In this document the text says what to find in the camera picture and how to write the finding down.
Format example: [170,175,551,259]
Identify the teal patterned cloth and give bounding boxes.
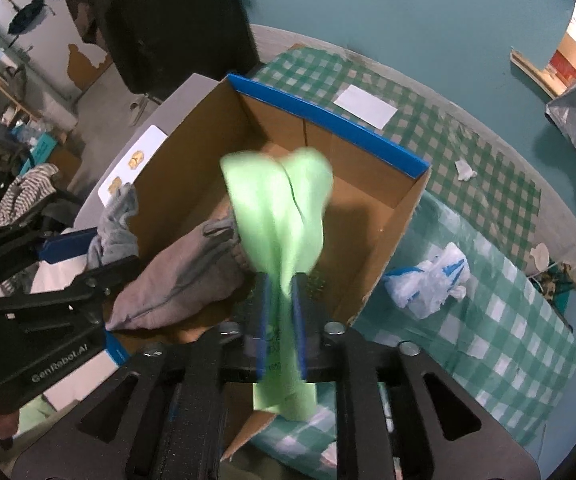
[538,265,576,311]

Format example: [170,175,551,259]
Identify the hanging black clothing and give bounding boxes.
[65,0,261,96]

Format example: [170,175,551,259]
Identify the teal box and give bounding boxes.
[30,132,59,166]

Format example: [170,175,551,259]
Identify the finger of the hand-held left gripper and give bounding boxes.
[0,227,100,286]
[0,255,143,333]

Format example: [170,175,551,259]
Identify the wooden window ledge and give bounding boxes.
[510,47,568,101]

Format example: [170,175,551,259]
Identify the grey sock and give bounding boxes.
[87,182,141,271]

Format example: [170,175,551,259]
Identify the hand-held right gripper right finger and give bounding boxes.
[290,275,541,480]

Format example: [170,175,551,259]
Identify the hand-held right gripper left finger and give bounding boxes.
[10,274,271,480]

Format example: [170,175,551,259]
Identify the wooden shelf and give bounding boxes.
[0,50,44,126]

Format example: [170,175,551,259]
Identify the dark blue umbrella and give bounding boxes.
[7,0,49,36]

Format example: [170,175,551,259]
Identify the white and blue cloth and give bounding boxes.
[384,241,469,320]

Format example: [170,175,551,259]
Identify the green white checkered blanket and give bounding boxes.
[248,192,576,480]

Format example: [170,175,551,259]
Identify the light green cloth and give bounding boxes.
[219,146,335,420]

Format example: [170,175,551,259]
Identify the white kettle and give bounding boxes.
[530,242,552,271]

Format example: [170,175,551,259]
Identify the grey pants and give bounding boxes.
[105,215,261,332]

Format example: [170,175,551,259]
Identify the white paper sheet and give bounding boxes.
[333,85,399,130]

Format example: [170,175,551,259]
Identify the blue-rimmed cardboard box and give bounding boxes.
[103,74,432,461]

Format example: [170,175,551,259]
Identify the grey white striped cloth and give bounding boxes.
[0,162,61,228]

